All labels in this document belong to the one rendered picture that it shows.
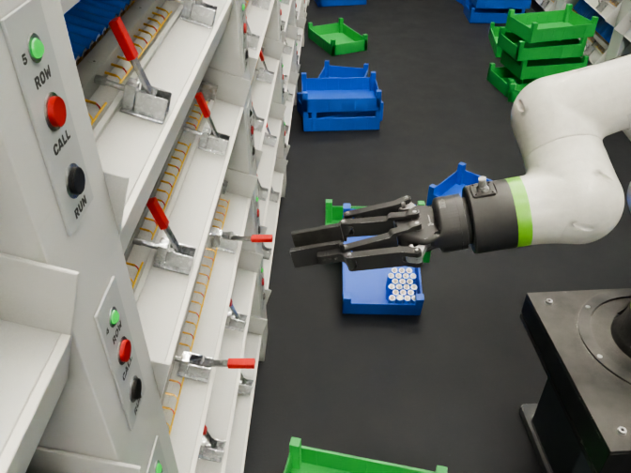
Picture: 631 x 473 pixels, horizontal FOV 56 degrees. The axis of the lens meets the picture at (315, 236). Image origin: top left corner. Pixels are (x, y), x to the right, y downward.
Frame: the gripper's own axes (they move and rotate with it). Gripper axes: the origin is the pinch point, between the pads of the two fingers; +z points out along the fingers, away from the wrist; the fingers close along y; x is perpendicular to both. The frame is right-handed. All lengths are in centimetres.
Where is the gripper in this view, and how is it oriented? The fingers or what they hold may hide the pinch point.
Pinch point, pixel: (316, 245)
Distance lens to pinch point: 82.5
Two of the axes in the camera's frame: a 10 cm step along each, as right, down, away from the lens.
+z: -9.8, 1.7, 1.4
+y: -0.1, 6.1, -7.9
